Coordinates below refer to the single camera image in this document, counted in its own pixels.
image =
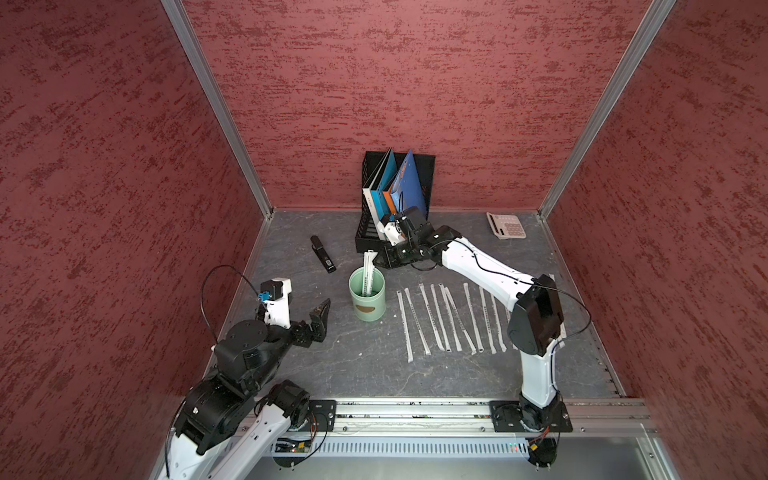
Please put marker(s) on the aluminium corner post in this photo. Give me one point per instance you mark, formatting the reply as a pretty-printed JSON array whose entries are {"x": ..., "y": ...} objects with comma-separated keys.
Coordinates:
[
  {"x": 647, "y": 30},
  {"x": 189, "y": 41}
]

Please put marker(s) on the right aluminium corner post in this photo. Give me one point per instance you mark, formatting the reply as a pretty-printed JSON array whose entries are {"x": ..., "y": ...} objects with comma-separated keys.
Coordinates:
[{"x": 647, "y": 30}]

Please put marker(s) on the fourteenth straw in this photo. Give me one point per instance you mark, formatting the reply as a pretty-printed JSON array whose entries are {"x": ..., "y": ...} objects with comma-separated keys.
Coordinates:
[{"x": 409, "y": 350}]

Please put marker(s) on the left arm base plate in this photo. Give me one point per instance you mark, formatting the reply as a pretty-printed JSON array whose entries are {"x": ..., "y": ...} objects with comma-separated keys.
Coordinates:
[{"x": 322, "y": 411}]

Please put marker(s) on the black file organizer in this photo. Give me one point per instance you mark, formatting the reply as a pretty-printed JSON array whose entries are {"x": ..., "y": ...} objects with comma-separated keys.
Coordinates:
[{"x": 425, "y": 167}]

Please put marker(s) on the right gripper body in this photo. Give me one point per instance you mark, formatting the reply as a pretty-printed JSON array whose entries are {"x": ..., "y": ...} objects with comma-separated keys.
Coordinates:
[{"x": 403, "y": 253}]

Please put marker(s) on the green cup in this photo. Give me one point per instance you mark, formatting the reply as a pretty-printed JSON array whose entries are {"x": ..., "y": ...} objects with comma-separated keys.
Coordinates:
[{"x": 368, "y": 308}]

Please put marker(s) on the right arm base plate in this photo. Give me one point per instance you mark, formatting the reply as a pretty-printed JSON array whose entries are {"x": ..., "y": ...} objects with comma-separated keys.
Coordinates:
[{"x": 524, "y": 417}]

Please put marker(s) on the thirteenth straw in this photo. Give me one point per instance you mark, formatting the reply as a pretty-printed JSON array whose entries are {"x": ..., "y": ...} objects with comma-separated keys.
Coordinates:
[{"x": 420, "y": 331}]

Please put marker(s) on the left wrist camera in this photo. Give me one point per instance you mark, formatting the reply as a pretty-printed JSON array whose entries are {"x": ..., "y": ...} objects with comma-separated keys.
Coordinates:
[{"x": 274, "y": 296}]

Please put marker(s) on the teal book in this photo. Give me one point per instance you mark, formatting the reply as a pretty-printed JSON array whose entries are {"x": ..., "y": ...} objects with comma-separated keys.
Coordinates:
[{"x": 383, "y": 176}]

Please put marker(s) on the blue folder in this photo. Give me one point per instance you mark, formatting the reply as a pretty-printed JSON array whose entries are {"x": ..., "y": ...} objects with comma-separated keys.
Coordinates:
[{"x": 406, "y": 187}]

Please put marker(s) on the left aluminium corner post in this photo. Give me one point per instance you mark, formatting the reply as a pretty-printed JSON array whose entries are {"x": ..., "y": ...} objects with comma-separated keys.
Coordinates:
[{"x": 189, "y": 41}]

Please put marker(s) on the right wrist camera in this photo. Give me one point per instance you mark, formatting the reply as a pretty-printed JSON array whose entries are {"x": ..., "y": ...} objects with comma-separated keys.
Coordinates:
[{"x": 392, "y": 233}]

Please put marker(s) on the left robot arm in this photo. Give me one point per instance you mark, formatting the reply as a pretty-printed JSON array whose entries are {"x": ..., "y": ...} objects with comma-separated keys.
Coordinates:
[{"x": 227, "y": 422}]

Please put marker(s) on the aluminium front rail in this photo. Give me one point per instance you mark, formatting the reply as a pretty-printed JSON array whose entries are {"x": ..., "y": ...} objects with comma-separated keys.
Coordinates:
[{"x": 470, "y": 417}]

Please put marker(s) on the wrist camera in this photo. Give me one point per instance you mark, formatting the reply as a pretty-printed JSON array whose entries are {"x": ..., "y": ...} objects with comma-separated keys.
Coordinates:
[
  {"x": 274, "y": 296},
  {"x": 392, "y": 233}
]

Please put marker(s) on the wrapped straws in cup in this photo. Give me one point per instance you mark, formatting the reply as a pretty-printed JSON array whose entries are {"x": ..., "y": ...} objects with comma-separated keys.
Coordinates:
[{"x": 368, "y": 273}]

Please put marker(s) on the black stapler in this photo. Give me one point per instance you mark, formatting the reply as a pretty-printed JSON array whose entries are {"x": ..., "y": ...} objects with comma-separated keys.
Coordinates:
[{"x": 321, "y": 253}]

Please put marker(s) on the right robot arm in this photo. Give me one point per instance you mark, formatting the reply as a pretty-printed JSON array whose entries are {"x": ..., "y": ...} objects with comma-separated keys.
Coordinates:
[{"x": 534, "y": 304}]

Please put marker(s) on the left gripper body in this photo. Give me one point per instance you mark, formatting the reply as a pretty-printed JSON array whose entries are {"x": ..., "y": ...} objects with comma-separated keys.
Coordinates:
[{"x": 296, "y": 334}]

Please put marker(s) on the orange book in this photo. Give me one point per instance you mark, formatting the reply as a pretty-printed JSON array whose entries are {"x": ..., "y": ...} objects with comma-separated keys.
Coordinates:
[{"x": 390, "y": 202}]

